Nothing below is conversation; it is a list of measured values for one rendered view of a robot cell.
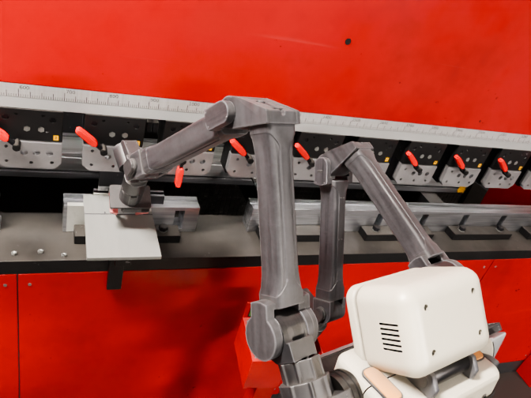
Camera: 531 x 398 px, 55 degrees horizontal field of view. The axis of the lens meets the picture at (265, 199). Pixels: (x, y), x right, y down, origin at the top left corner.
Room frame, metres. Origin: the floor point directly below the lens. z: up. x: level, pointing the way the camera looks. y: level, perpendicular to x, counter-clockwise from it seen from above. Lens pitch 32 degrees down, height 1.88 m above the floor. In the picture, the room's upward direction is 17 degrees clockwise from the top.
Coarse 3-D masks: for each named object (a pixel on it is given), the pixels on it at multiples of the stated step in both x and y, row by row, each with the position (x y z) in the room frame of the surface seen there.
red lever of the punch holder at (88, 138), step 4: (76, 128) 1.07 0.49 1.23; (80, 128) 1.07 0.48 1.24; (76, 132) 1.06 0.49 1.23; (80, 132) 1.06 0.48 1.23; (84, 132) 1.07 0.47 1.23; (80, 136) 1.06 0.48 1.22; (84, 136) 1.07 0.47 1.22; (88, 136) 1.07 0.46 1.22; (92, 136) 1.09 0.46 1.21; (84, 140) 1.07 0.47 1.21; (88, 140) 1.07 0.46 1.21; (92, 140) 1.08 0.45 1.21; (96, 140) 1.10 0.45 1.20; (88, 144) 1.08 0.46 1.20; (92, 144) 1.08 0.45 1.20; (96, 144) 1.08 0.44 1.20; (100, 148) 1.09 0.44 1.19; (104, 148) 1.09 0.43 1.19; (100, 152) 1.08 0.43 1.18; (104, 152) 1.09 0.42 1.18
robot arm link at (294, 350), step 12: (276, 312) 0.63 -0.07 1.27; (288, 312) 0.63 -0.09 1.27; (288, 324) 0.61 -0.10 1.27; (300, 324) 0.62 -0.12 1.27; (288, 336) 0.59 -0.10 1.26; (300, 336) 0.61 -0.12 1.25; (312, 336) 0.61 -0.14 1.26; (288, 348) 0.57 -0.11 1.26; (300, 348) 0.58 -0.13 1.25; (312, 348) 0.60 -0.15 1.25; (276, 360) 0.58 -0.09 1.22; (288, 360) 0.56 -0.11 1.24; (300, 360) 0.58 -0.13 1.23
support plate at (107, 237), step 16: (96, 208) 1.09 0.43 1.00; (96, 224) 1.02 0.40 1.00; (112, 224) 1.04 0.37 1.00; (128, 224) 1.06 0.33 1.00; (144, 224) 1.08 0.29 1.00; (96, 240) 0.97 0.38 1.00; (112, 240) 0.98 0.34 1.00; (128, 240) 1.00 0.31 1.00; (144, 240) 1.02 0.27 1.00; (96, 256) 0.91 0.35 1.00; (112, 256) 0.93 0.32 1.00; (128, 256) 0.94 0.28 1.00; (144, 256) 0.96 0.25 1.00; (160, 256) 0.98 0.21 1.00
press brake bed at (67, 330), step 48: (0, 288) 0.92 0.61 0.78; (48, 288) 0.97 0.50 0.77; (96, 288) 1.03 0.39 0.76; (144, 288) 1.09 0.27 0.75; (192, 288) 1.16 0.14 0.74; (240, 288) 1.24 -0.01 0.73; (528, 288) 1.87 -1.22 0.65; (0, 336) 0.92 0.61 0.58; (48, 336) 0.97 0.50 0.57; (96, 336) 1.04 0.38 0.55; (144, 336) 1.11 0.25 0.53; (192, 336) 1.18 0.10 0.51; (336, 336) 1.46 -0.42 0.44; (528, 336) 1.99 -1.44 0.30; (0, 384) 0.91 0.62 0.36; (48, 384) 0.98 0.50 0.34; (96, 384) 1.05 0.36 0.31; (144, 384) 1.12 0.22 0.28; (192, 384) 1.20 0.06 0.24; (240, 384) 1.30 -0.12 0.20
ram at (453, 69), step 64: (0, 0) 1.02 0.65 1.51; (64, 0) 1.08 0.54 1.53; (128, 0) 1.14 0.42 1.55; (192, 0) 1.20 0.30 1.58; (256, 0) 1.28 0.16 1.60; (320, 0) 1.35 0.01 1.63; (384, 0) 1.43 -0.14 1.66; (448, 0) 1.52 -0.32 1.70; (512, 0) 1.62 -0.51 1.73; (0, 64) 1.02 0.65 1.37; (64, 64) 1.08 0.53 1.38; (128, 64) 1.15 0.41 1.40; (192, 64) 1.22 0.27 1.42; (256, 64) 1.29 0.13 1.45; (320, 64) 1.38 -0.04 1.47; (384, 64) 1.47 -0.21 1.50; (448, 64) 1.57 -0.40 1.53; (512, 64) 1.68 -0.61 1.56; (320, 128) 1.41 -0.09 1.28; (512, 128) 1.75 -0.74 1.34
